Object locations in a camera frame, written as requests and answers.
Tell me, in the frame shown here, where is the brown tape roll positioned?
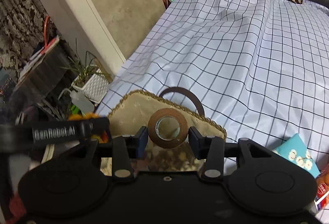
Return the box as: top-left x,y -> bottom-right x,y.
148,108 -> 189,149

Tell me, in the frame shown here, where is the woven basket with floral lining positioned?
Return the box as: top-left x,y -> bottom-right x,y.
108,87 -> 227,172

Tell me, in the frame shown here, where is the clear squeeze wash bottle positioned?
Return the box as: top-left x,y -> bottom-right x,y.
58,88 -> 95,114

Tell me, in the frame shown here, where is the green spray bottle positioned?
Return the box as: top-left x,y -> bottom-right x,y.
70,105 -> 80,115

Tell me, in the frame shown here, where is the grey side table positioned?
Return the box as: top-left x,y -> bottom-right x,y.
10,43 -> 70,106

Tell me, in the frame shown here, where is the white ribbed plant pot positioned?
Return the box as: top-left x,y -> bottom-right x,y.
71,69 -> 109,104

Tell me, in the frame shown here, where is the cleansing towel pack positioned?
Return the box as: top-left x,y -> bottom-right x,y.
273,133 -> 320,178

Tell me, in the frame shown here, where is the green spiky plant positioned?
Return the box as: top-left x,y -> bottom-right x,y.
60,40 -> 111,87

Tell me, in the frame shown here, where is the blue checked bed sheet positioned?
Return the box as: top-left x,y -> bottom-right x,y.
97,0 -> 328,169

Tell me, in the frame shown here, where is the red biscuit packet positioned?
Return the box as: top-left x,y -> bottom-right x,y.
315,166 -> 329,212

